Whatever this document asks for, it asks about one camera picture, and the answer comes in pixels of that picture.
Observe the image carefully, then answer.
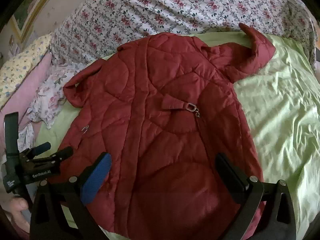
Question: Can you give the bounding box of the yellow floral pillow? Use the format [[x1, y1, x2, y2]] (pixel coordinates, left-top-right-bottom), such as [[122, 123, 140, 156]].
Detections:
[[0, 33, 53, 110]]

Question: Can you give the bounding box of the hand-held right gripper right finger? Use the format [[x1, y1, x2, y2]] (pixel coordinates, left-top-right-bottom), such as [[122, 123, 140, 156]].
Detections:
[[214, 152, 298, 240]]

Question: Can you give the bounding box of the person's left hand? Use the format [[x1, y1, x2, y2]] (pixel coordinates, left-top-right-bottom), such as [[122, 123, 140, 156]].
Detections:
[[6, 197, 31, 232]]

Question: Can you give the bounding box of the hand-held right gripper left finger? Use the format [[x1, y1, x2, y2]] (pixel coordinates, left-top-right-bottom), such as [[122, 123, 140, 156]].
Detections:
[[29, 152, 112, 240]]

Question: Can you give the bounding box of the pink blanket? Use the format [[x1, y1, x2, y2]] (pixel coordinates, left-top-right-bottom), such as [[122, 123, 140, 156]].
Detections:
[[0, 51, 54, 140]]

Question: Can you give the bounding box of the light green bed sheet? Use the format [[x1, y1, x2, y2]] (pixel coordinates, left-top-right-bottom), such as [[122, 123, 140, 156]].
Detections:
[[37, 26, 320, 240]]

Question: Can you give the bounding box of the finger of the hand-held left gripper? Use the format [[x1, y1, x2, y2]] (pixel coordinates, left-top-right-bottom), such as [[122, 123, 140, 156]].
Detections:
[[37, 146, 74, 167], [24, 142, 52, 157]]

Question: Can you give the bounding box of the rose floral duvet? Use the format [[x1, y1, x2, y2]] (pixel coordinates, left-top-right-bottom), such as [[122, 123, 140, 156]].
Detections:
[[26, 0, 318, 129]]

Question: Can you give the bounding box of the gold framed wall picture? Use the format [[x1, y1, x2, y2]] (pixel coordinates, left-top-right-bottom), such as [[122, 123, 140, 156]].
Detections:
[[9, 0, 68, 44]]

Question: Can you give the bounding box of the red quilted jacket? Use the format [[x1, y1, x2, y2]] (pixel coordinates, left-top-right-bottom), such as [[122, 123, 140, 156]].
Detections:
[[55, 23, 277, 240]]

